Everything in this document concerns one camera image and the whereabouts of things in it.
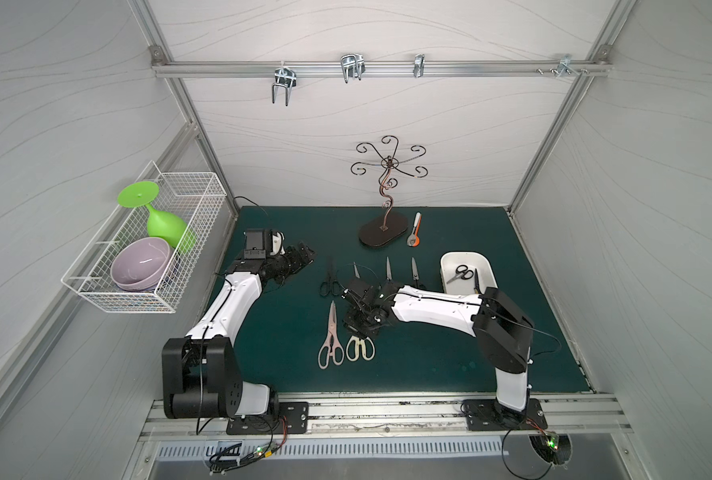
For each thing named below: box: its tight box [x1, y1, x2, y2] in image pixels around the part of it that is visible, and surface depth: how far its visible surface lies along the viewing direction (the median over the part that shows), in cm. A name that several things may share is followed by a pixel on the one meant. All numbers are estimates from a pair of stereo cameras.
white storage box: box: [440, 251, 498, 295], surface depth 101 cm
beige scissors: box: [346, 335, 376, 361], surface depth 86 cm
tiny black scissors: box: [446, 264, 474, 285], surface depth 103 cm
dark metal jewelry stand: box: [351, 135, 428, 247], surface depth 98 cm
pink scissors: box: [318, 300, 345, 369], surface depth 86 cm
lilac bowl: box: [110, 237, 171, 291], surface depth 62 cm
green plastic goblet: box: [118, 180, 197, 254], surface depth 64 cm
